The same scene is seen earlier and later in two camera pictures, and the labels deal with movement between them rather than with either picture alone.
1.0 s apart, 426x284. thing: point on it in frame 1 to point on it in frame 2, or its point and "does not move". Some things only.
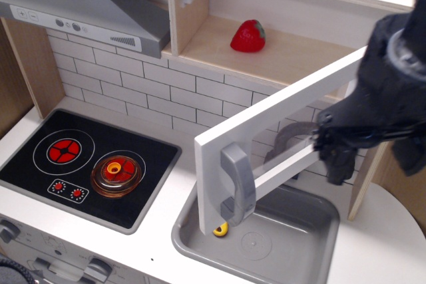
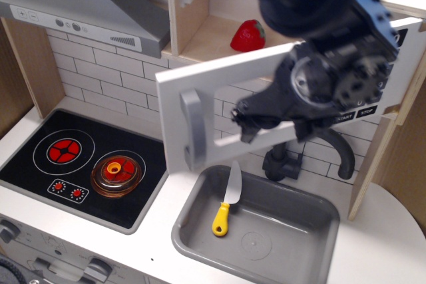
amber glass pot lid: (116, 176) does not move
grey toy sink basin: (288, 240) does not move
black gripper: (387, 105) to (346, 68)
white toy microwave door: (233, 198) to (187, 105)
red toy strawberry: (249, 37) does not move
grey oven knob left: (8, 231) does not move
